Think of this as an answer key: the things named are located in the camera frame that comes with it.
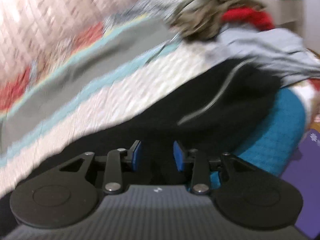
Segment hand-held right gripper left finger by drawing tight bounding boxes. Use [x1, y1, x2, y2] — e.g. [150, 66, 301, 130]
[59, 140, 143, 195]

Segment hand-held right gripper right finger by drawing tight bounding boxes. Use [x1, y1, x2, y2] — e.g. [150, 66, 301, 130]
[173, 140, 255, 195]

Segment black pants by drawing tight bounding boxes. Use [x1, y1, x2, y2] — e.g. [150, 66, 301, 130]
[0, 56, 284, 233]

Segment beige chevron bed sheet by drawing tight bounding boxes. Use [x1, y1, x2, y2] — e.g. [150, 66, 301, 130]
[0, 41, 225, 198]

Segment grey teal striped blanket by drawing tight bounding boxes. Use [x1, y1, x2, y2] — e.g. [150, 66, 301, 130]
[0, 17, 183, 170]

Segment teal textured cloth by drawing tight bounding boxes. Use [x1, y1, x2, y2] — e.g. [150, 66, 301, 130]
[210, 86, 307, 188]

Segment purple mat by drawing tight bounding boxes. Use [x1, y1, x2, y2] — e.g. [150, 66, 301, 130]
[280, 129, 320, 239]

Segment camouflage patterned cloth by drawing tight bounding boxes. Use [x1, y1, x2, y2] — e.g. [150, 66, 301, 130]
[166, 0, 267, 42]

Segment grey-blue garment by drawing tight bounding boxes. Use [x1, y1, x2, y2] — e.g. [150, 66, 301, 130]
[215, 27, 320, 88]

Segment red cloth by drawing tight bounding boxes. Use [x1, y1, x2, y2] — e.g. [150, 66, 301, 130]
[221, 7, 274, 30]

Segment white cabinet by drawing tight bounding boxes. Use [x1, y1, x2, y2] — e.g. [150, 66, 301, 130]
[250, 0, 305, 30]

